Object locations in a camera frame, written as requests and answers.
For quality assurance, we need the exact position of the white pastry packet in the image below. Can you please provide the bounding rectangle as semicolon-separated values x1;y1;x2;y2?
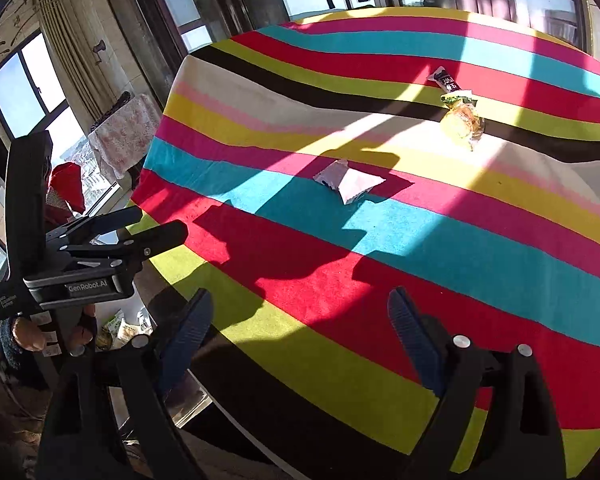
313;159;385;205

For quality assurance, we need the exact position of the yellow cake packet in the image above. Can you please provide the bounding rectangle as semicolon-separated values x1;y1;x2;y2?
440;100;484;151

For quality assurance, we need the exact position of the dark chocolate snack packet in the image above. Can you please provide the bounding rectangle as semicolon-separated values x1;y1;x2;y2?
428;66;462;93

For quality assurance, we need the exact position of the green yellow garlic pea packet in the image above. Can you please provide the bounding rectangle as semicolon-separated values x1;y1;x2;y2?
440;90;478;110

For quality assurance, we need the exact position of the person's left hand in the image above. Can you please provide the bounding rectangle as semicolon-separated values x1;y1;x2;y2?
0;304;97;362

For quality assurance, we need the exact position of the red jacket on chair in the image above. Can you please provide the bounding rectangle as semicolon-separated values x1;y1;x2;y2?
44;162;85;230

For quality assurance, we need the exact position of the side table with floral cloth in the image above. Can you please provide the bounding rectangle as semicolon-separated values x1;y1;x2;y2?
87;94;162;183

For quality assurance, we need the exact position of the clear storage bin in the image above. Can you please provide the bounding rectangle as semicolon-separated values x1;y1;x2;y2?
94;292;214;429

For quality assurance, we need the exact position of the striped colourful tablecloth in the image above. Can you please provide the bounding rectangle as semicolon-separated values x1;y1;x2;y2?
131;8;600;479

